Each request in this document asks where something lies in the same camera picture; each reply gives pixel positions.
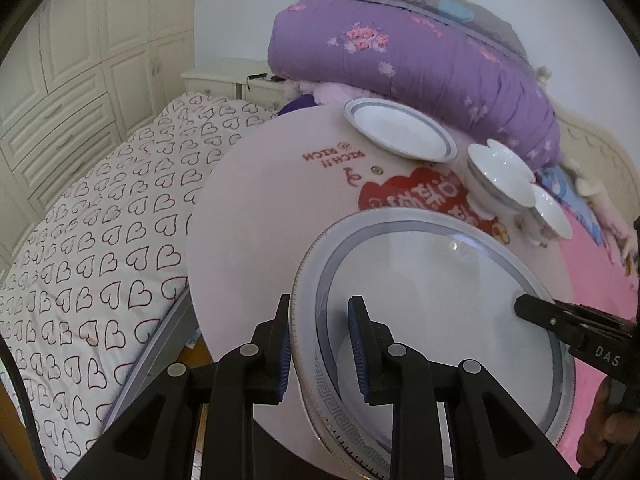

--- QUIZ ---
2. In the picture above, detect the cream nightstand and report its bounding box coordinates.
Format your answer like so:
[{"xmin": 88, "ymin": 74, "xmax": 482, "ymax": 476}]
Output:
[{"xmin": 181, "ymin": 57, "xmax": 297, "ymax": 109}]

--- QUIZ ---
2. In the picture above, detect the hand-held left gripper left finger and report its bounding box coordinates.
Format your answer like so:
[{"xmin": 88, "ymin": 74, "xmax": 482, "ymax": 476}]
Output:
[{"xmin": 65, "ymin": 294, "xmax": 294, "ymax": 480}]

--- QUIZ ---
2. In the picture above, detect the cream panelled wardrobe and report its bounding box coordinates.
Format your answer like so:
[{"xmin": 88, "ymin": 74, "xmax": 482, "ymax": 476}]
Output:
[{"xmin": 0, "ymin": 0, "xmax": 201, "ymax": 271}]

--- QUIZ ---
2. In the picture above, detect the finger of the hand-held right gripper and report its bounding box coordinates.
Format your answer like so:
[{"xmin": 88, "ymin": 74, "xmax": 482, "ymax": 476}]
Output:
[{"xmin": 514, "ymin": 292, "xmax": 640, "ymax": 346}]

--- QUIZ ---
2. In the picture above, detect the purple floral quilt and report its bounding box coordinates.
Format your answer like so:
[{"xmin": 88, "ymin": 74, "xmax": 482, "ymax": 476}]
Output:
[{"xmin": 267, "ymin": 0, "xmax": 565, "ymax": 172}]

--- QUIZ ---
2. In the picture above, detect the dark purple cloth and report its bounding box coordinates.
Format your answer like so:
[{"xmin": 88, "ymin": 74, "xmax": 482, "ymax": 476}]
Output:
[{"xmin": 276, "ymin": 95, "xmax": 317, "ymax": 117}]

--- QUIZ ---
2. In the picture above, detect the round pink printed table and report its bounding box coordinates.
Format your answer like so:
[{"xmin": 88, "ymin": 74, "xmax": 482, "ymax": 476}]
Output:
[{"xmin": 185, "ymin": 102, "xmax": 576, "ymax": 461}]

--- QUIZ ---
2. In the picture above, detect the lilac fluffy cloth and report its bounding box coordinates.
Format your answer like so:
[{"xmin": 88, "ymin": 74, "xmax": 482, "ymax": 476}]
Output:
[{"xmin": 285, "ymin": 81, "xmax": 383, "ymax": 112}]

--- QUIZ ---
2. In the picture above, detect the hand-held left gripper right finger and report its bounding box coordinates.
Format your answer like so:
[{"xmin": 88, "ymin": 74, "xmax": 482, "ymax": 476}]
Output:
[{"xmin": 348, "ymin": 296, "xmax": 571, "ymax": 480}]

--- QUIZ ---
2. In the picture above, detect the pink blanket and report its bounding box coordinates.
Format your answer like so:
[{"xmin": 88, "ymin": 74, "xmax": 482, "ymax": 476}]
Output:
[{"xmin": 547, "ymin": 210, "xmax": 640, "ymax": 463}]

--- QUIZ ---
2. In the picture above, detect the cream carved headboard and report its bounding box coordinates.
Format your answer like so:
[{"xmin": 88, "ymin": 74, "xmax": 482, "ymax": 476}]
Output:
[{"xmin": 554, "ymin": 105, "xmax": 640, "ymax": 241}]

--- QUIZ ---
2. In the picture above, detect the large blue-rimmed plate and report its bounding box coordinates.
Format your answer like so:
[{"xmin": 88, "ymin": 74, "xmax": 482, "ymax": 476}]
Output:
[{"xmin": 290, "ymin": 207, "xmax": 577, "ymax": 476}]

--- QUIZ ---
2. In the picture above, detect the cream plush toy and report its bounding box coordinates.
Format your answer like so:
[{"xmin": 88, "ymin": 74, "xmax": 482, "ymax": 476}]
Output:
[{"xmin": 567, "ymin": 159, "xmax": 637, "ymax": 273}]

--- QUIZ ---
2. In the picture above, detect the white bowl with blue band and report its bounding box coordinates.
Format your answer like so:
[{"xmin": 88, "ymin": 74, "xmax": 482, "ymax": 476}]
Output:
[
  {"xmin": 467, "ymin": 139, "xmax": 539, "ymax": 209},
  {"xmin": 529, "ymin": 184, "xmax": 574, "ymax": 247}
]

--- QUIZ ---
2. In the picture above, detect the heart-print bed sheet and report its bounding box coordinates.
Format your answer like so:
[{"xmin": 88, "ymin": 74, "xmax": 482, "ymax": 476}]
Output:
[{"xmin": 0, "ymin": 92, "xmax": 277, "ymax": 480}]

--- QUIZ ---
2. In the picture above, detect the small blue-rimmed plate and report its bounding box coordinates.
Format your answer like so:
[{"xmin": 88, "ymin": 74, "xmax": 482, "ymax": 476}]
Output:
[{"xmin": 344, "ymin": 97, "xmax": 459, "ymax": 163}]

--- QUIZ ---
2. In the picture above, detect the person's right hand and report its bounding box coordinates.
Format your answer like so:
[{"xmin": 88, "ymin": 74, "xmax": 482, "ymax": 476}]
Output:
[{"xmin": 579, "ymin": 374, "xmax": 640, "ymax": 476}]

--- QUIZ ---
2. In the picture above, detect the grey patterned pillow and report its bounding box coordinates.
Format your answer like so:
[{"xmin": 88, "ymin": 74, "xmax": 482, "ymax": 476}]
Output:
[{"xmin": 355, "ymin": 0, "xmax": 527, "ymax": 57}]

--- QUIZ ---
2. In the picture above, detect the blue cartoon pillow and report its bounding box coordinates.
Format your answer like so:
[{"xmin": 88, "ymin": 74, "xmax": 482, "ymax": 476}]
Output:
[{"xmin": 536, "ymin": 165, "xmax": 609, "ymax": 247}]

